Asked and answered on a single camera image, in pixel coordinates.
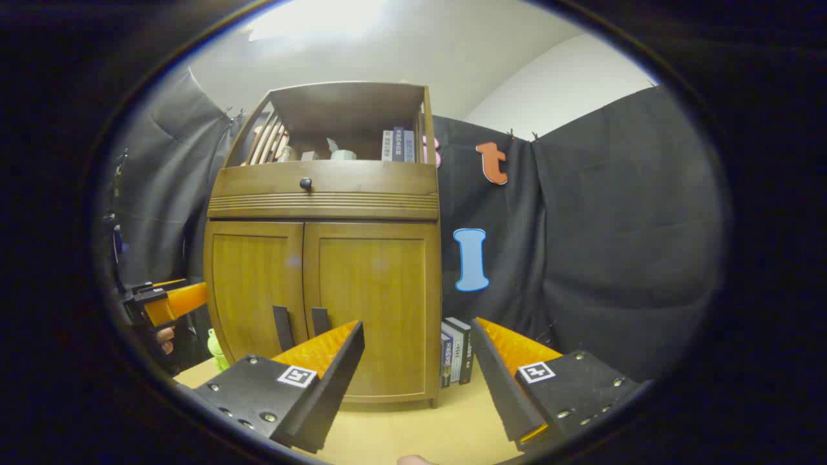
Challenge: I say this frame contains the wooden double-door shoe cabinet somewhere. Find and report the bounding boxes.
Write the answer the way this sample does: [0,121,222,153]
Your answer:
[204,81,443,409]

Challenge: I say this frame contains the black book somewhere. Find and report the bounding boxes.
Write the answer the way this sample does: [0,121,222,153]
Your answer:
[446,316,476,385]

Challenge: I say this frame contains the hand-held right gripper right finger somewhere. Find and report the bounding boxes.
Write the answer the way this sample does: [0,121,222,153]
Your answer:
[470,316,642,453]

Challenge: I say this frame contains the wooden cabinet drawer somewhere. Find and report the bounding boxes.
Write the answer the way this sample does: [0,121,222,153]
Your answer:
[207,160,441,221]

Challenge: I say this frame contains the green frog plush toy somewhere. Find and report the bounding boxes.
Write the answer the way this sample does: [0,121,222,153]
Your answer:
[207,328,231,372]

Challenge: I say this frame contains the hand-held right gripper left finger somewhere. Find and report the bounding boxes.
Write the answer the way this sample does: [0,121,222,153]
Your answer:
[193,320,366,454]

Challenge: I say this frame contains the black backdrop cloth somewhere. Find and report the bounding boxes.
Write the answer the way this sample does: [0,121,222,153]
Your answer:
[107,65,724,382]

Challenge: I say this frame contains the wooden cabinet door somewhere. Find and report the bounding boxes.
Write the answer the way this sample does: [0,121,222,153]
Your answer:
[204,220,308,362]
[302,222,442,404]

